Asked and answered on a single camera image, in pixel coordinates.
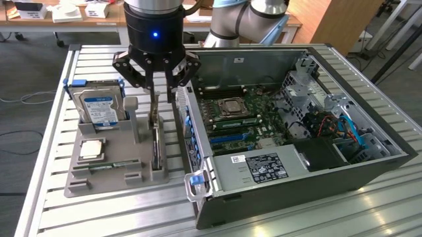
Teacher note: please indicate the wooden desk with white legs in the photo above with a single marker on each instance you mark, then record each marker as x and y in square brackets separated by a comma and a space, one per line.
[39, 21]

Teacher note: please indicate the blue case latch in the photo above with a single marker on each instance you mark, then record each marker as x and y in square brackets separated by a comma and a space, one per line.
[195, 180]

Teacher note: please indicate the wooden cabinet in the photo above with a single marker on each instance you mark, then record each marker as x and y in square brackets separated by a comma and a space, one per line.
[335, 24]

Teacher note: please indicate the black fan shroud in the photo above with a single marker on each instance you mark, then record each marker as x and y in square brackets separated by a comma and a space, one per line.
[319, 153]

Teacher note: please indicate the black graphics card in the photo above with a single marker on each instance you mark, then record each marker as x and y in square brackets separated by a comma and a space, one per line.
[156, 148]

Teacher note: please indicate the grey plastic parts rack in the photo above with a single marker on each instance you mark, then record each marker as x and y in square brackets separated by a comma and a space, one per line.
[122, 148]

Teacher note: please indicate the silver CPU chip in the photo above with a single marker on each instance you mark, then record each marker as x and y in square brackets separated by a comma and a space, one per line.
[92, 149]

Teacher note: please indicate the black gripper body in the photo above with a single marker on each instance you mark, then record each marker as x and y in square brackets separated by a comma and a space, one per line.
[155, 24]

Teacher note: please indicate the brown cardboard piece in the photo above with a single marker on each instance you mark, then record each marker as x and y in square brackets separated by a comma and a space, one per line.
[12, 12]

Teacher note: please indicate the black slanted pole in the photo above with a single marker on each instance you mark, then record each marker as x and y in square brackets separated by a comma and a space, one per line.
[397, 55]

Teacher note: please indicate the hard disk with blue rails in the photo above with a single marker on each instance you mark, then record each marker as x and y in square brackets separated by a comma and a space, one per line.
[99, 106]

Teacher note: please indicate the blue expansion slot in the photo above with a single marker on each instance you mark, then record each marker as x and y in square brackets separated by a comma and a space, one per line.
[227, 138]

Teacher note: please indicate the white labelled box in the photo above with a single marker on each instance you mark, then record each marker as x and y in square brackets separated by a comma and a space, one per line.
[96, 11]

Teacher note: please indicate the white socket box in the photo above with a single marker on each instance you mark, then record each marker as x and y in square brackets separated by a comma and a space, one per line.
[362, 39]

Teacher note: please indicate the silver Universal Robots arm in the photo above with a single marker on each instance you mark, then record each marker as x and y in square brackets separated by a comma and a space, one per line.
[227, 19]

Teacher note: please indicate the metal disk bay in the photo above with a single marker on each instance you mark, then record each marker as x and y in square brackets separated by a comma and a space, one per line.
[346, 106]

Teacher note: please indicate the white paper stack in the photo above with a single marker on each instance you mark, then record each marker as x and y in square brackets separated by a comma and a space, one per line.
[199, 17]

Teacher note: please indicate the white table frame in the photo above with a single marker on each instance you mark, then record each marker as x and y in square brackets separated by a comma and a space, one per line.
[379, 29]

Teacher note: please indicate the CPU socket with metal frame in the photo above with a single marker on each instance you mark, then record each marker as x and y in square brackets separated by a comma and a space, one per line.
[230, 106]

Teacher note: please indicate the perforated metal bracket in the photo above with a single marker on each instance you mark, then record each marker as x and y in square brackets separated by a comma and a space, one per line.
[297, 98]

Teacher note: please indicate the white boxes on desk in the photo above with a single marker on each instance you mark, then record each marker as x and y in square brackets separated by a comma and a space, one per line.
[66, 16]

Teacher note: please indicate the grey power supply unit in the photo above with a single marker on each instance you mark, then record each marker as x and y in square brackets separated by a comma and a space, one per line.
[237, 177]

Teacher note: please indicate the white box with black lid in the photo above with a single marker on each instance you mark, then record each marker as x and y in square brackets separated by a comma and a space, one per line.
[31, 13]

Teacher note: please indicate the black open PC case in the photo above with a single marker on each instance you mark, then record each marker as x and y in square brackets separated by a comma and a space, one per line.
[297, 197]

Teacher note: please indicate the green motherboard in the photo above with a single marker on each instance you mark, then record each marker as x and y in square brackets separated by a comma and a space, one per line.
[271, 133]

